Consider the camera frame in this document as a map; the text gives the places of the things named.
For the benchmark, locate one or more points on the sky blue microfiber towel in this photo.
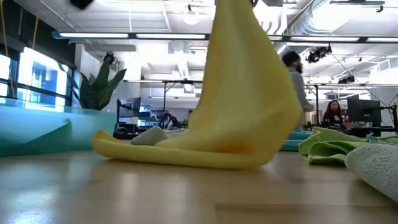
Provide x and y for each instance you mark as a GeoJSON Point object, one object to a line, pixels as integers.
{"type": "Point", "coordinates": [295, 144]}

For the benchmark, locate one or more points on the black workstation frame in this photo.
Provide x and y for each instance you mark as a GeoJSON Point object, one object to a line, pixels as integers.
{"type": "Point", "coordinates": [164, 102]}
{"type": "Point", "coordinates": [316, 105]}

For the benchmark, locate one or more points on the lime green microfiber towel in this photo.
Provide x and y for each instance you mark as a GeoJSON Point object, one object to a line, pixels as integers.
{"type": "Point", "coordinates": [329, 149]}

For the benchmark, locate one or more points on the silver ventilation duct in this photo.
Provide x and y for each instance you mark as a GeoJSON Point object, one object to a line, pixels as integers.
{"type": "Point", "coordinates": [311, 18]}

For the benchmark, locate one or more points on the yellow microfiber towel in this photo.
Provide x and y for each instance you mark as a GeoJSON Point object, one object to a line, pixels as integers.
{"type": "Point", "coordinates": [242, 93]}

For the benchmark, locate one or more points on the pale green microfiber towel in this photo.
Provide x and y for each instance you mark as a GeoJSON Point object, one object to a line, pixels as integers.
{"type": "Point", "coordinates": [376, 168]}
{"type": "Point", "coordinates": [149, 137]}

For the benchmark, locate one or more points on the black ceiling spotlight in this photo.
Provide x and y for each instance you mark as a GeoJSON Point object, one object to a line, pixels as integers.
{"type": "Point", "coordinates": [318, 54]}
{"type": "Point", "coordinates": [346, 79]}
{"type": "Point", "coordinates": [109, 58]}

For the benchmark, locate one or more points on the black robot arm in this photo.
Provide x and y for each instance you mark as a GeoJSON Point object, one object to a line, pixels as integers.
{"type": "Point", "coordinates": [169, 119]}

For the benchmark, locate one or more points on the long ceiling light bar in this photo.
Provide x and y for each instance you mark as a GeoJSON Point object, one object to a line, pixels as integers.
{"type": "Point", "coordinates": [93, 35]}

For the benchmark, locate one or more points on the black computer monitor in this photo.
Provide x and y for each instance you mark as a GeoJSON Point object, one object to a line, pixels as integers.
{"type": "Point", "coordinates": [363, 110]}
{"type": "Point", "coordinates": [129, 107]}

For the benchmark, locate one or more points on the large glass window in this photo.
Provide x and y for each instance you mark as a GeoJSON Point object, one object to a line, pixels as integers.
{"type": "Point", "coordinates": [40, 74]}

